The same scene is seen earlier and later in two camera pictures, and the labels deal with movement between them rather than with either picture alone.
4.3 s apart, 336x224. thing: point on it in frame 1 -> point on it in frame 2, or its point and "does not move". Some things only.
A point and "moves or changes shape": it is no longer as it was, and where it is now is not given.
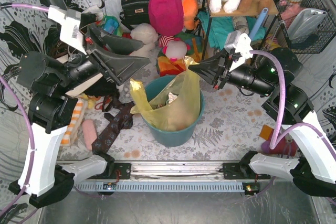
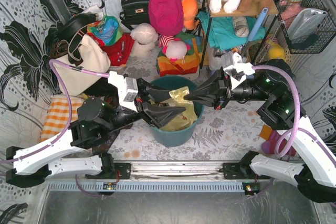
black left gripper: x=98 y=61 -> x=142 y=100
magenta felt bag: x=166 y=11 does not move
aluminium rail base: x=173 y=176 does not move
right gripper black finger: x=211 y=69 -> x=210 y=99
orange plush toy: x=189 y=6 does not move
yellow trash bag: x=178 y=107 moves or changes shape
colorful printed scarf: x=111 y=25 does not move
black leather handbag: x=135 y=9 does not move
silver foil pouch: x=305 y=24 does not move
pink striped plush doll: x=173 y=48 does not move
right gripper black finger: x=218 y=58 -> x=217 y=82
